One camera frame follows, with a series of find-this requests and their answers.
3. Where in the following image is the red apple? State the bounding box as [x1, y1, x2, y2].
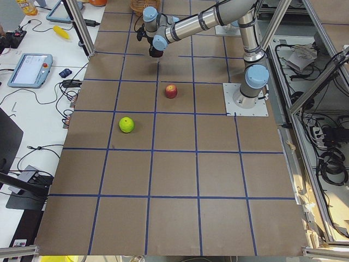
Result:
[165, 84, 178, 99]

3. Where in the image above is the wicker basket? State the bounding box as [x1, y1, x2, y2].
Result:
[130, 0, 161, 16]

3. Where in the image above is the aluminium frame post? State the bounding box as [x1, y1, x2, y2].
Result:
[63, 0, 95, 57]

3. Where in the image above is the black monitor stand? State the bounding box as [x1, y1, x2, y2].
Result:
[1, 110, 47, 211]

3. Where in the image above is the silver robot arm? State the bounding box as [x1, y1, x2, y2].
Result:
[136, 0, 269, 109]

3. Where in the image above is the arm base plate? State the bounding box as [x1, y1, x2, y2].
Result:
[222, 83, 269, 117]

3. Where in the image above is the grey usb hub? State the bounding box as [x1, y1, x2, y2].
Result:
[8, 165, 53, 197]

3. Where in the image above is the yellow corn toy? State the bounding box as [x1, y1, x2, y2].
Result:
[52, 26, 70, 40]

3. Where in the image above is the dark blue small pouch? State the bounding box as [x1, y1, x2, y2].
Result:
[59, 68, 72, 78]

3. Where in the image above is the teach pendant tablet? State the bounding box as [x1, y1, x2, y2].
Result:
[7, 53, 53, 89]

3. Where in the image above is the green apple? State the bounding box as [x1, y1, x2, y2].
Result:
[119, 117, 135, 133]

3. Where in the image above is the black power strip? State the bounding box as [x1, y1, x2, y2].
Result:
[310, 126, 343, 147]

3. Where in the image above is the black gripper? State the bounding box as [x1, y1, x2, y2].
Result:
[149, 46, 163, 57]

